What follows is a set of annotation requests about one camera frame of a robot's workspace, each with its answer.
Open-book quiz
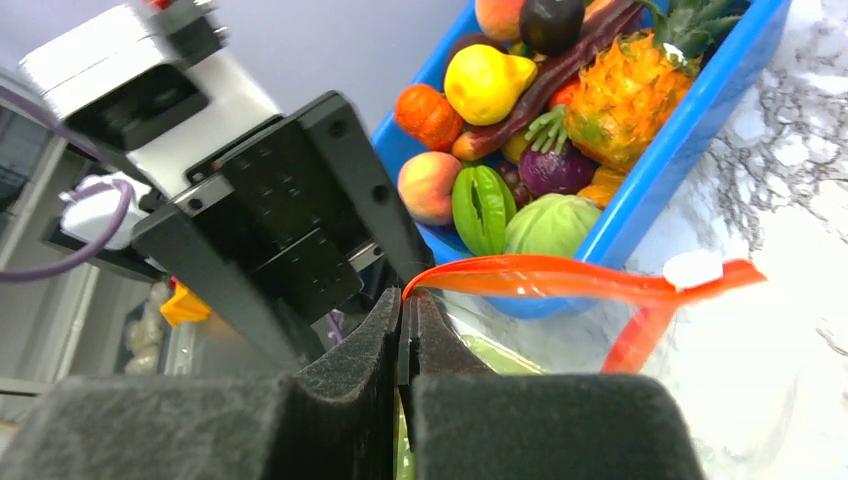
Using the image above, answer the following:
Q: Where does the purple toy carrot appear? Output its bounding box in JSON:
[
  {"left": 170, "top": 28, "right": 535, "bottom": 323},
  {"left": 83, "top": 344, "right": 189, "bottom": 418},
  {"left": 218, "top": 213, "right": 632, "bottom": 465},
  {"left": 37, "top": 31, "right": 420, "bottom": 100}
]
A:
[{"left": 452, "top": 0, "right": 643, "bottom": 161}]

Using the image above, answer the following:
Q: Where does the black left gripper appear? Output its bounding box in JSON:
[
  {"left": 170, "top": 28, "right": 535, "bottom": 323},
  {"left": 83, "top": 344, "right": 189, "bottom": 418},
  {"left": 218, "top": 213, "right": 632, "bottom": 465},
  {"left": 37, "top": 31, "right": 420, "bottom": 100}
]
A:
[{"left": 133, "top": 91, "right": 434, "bottom": 366}]

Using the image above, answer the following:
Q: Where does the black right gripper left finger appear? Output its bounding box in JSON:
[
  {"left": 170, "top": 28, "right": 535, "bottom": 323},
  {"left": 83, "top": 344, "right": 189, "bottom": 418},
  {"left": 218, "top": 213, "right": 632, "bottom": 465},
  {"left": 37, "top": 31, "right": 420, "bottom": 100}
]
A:
[{"left": 1, "top": 289, "right": 401, "bottom": 479}]

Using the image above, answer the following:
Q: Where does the purple toy cabbage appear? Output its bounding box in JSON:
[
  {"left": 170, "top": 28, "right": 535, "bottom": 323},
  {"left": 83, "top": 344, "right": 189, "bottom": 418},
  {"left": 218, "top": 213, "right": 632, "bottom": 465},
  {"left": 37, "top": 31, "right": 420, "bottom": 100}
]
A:
[{"left": 518, "top": 142, "right": 598, "bottom": 198}]

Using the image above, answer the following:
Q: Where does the yellow toy pear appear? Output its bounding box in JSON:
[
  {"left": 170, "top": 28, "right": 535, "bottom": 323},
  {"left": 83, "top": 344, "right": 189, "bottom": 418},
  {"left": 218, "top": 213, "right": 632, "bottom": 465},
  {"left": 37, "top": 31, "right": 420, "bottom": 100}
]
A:
[{"left": 443, "top": 44, "right": 538, "bottom": 126}]

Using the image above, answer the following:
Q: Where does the green toy cabbage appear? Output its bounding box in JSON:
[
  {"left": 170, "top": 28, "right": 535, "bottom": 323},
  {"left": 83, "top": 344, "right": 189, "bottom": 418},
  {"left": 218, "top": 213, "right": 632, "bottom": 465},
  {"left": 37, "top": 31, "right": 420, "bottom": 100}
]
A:
[
  {"left": 395, "top": 333, "right": 545, "bottom": 479},
  {"left": 505, "top": 193, "right": 602, "bottom": 258}
]

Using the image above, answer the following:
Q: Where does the orange toy peach front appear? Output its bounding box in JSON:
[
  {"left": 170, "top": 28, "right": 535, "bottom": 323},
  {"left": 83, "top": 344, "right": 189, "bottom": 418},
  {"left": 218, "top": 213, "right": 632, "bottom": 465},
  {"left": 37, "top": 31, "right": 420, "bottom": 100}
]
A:
[{"left": 398, "top": 151, "right": 462, "bottom": 226}]

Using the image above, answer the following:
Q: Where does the toy pineapple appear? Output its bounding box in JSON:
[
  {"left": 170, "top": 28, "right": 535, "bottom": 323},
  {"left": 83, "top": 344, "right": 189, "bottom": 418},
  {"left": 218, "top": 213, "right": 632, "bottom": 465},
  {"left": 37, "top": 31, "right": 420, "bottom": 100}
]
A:
[{"left": 564, "top": 1, "right": 744, "bottom": 172}]

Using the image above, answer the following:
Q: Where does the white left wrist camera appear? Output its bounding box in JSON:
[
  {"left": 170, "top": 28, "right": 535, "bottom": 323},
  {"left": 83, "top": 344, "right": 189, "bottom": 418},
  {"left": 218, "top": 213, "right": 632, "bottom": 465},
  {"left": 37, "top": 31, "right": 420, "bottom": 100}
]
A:
[{"left": 18, "top": 1, "right": 282, "bottom": 198}]

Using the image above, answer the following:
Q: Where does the green toy starfruit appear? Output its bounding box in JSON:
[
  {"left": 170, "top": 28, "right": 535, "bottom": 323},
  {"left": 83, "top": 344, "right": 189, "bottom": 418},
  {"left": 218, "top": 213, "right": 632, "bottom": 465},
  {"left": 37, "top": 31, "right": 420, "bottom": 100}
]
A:
[{"left": 452, "top": 165, "right": 517, "bottom": 256}]

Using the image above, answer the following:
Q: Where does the small orange toy pumpkin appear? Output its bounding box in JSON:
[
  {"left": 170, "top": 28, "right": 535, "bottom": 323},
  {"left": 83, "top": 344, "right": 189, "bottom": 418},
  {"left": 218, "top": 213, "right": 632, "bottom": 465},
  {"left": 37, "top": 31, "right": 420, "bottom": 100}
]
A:
[{"left": 394, "top": 84, "right": 465, "bottom": 152}]

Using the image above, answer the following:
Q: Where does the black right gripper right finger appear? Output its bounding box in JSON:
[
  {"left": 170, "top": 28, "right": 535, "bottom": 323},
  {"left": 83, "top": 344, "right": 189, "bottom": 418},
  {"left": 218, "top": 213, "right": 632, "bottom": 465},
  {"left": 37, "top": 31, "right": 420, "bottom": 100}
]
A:
[{"left": 398, "top": 291, "right": 704, "bottom": 479}]

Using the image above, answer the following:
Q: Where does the dark purple toy plum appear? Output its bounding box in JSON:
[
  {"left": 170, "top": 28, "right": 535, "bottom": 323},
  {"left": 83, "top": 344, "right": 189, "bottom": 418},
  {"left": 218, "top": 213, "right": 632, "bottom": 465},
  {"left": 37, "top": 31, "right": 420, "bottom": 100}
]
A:
[{"left": 519, "top": 0, "right": 586, "bottom": 56}]

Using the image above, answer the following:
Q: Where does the clear orange-zip bag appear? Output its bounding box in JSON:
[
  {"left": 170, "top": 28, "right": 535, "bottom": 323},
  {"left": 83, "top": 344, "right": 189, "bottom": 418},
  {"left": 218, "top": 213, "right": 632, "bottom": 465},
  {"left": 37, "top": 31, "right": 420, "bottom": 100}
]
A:
[{"left": 403, "top": 251, "right": 847, "bottom": 479}]

